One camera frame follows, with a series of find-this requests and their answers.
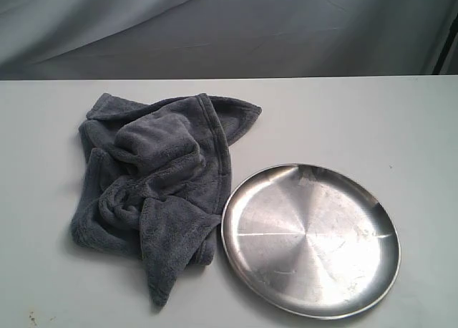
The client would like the grey fleece towel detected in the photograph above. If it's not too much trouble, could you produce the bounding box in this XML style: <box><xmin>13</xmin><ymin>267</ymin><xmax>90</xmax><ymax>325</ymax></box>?
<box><xmin>70</xmin><ymin>93</ymin><xmax>262</xmax><ymax>308</ymax></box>

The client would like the round steel plate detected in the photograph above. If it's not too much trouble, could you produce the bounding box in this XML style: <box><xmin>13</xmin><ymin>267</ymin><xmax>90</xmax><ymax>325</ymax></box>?
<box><xmin>221</xmin><ymin>163</ymin><xmax>401</xmax><ymax>320</ymax></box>

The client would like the grey backdrop cloth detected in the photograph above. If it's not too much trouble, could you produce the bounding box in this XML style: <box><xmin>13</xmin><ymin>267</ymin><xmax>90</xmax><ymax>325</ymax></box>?
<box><xmin>1</xmin><ymin>0</ymin><xmax>457</xmax><ymax>79</ymax></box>

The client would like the black stand pole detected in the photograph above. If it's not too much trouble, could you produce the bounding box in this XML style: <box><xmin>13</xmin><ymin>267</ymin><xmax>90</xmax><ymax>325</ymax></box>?
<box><xmin>432</xmin><ymin>15</ymin><xmax>458</xmax><ymax>75</ymax></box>

